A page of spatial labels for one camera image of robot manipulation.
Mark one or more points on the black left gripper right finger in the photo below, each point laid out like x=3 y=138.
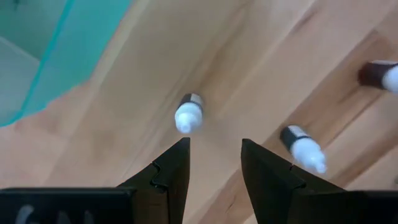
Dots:
x=267 y=186

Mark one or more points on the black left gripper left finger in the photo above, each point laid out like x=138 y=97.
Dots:
x=168 y=186

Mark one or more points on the small red food coloring bottle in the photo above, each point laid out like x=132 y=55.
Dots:
x=373 y=74

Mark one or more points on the teal translucent plastic bin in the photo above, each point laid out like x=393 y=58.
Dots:
x=37 y=46

